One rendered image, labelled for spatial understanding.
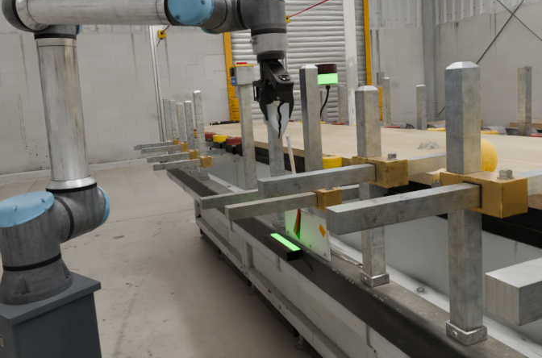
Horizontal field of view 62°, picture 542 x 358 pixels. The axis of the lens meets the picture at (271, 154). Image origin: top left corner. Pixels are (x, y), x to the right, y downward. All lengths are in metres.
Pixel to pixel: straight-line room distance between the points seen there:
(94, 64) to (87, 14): 7.44
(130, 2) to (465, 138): 0.80
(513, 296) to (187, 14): 0.87
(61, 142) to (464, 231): 1.16
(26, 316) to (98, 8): 0.80
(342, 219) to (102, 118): 8.17
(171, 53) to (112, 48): 1.04
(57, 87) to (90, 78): 7.17
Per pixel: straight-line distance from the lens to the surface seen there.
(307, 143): 1.14
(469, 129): 0.73
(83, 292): 1.44
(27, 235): 1.40
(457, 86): 0.72
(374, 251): 0.97
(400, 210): 0.61
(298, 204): 1.10
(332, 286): 1.10
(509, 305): 0.38
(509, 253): 1.00
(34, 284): 1.42
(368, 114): 0.91
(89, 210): 1.52
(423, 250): 1.19
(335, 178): 0.84
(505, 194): 0.68
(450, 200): 0.66
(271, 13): 1.13
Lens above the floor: 1.11
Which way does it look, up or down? 7 degrees down
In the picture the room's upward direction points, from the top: 4 degrees counter-clockwise
